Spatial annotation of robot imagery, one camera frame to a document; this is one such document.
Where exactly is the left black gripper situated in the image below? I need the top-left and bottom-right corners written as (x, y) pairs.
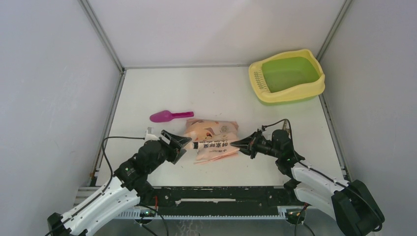
top-left (147, 130), bottom-right (192, 174)

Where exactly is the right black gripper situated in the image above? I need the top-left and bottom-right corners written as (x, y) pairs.
top-left (230, 129), bottom-right (281, 159)

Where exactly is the magenta plastic scoop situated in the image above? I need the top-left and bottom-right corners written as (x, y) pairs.
top-left (149, 110), bottom-right (194, 123)

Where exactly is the pink cat litter bag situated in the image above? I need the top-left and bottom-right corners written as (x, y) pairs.
top-left (184, 118), bottom-right (239, 164)

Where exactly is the black sealing clip strip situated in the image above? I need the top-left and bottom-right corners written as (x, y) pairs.
top-left (282, 119), bottom-right (291, 133)

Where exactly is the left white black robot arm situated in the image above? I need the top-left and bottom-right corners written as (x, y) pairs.
top-left (47, 128), bottom-right (192, 236)

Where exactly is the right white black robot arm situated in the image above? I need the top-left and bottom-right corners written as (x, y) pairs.
top-left (230, 129), bottom-right (385, 236)

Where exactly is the yellow green litter box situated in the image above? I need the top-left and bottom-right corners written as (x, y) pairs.
top-left (248, 49), bottom-right (326, 105)

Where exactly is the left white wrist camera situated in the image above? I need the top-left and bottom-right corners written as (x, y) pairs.
top-left (144, 127), bottom-right (159, 141)

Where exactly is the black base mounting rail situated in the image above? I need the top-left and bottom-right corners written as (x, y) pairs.
top-left (141, 186), bottom-right (304, 215)

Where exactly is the white slotted cable duct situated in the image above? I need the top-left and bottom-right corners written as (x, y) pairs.
top-left (115, 208), bottom-right (288, 220)

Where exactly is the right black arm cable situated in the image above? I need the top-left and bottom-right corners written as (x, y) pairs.
top-left (260, 118), bottom-right (386, 233)

